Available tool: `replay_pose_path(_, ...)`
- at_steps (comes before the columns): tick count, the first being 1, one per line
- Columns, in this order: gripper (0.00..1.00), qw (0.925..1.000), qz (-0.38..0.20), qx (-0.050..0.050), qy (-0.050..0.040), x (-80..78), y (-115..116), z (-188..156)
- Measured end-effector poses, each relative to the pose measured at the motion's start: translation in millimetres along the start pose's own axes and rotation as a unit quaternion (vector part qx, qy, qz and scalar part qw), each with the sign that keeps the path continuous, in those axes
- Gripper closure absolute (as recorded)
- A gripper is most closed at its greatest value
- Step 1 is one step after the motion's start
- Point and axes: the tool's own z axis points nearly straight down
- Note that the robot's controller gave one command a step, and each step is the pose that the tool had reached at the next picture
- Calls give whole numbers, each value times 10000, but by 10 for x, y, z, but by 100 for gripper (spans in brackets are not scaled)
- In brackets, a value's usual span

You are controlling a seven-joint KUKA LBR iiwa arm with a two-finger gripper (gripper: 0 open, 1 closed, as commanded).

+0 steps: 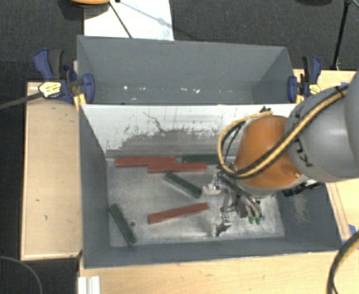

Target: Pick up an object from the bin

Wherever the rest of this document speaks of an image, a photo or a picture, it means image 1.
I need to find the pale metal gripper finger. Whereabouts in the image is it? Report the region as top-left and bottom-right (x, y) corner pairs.
(219, 194), (230, 214)
(216, 213), (233, 237)

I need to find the dark green flat block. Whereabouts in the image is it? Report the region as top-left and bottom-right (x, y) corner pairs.
(108, 203), (138, 247)
(181, 154), (221, 165)
(162, 171), (203, 200)

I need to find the red-brown flat block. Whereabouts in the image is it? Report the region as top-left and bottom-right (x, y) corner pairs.
(146, 202), (210, 225)
(115, 156), (177, 168)
(147, 162), (208, 174)

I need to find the grey metal bin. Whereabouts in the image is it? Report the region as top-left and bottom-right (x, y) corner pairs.
(76, 34), (343, 269)

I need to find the pale wood board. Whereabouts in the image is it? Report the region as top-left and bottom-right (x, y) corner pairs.
(20, 81), (84, 262)

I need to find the black cylinder on white bracket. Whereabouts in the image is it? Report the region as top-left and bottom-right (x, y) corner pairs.
(282, 179), (323, 198)

